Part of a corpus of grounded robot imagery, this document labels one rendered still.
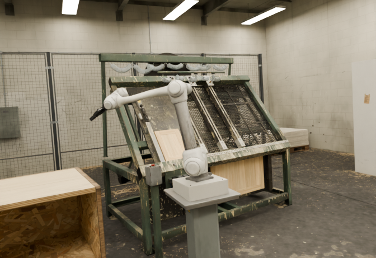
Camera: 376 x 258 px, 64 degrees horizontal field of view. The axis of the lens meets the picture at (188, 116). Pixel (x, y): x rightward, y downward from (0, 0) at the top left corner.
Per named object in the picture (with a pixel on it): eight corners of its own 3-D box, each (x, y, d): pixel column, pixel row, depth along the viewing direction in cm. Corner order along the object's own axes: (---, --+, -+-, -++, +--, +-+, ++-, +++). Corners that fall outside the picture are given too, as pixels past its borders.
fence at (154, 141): (159, 164, 315) (160, 162, 312) (134, 96, 361) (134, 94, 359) (164, 163, 317) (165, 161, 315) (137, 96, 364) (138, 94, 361)
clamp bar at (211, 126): (219, 153, 357) (229, 141, 340) (182, 80, 415) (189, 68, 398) (226, 151, 362) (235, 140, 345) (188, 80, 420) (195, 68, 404)
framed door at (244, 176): (211, 202, 371) (212, 202, 369) (208, 158, 368) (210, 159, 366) (263, 187, 418) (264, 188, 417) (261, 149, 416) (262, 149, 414)
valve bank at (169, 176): (173, 198, 296) (171, 174, 294) (166, 195, 308) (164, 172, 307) (213, 188, 322) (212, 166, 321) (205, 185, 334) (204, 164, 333)
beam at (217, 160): (139, 181, 300) (142, 176, 292) (136, 171, 305) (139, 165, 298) (287, 150, 416) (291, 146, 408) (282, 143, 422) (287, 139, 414)
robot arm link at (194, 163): (208, 170, 242) (205, 177, 221) (188, 174, 245) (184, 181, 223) (186, 78, 242) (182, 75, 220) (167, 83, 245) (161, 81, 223)
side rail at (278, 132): (278, 144, 417) (283, 140, 410) (241, 87, 471) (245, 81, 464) (282, 143, 421) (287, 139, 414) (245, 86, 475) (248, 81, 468)
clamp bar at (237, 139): (238, 149, 372) (247, 139, 355) (200, 80, 430) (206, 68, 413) (243, 148, 377) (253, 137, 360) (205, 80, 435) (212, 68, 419)
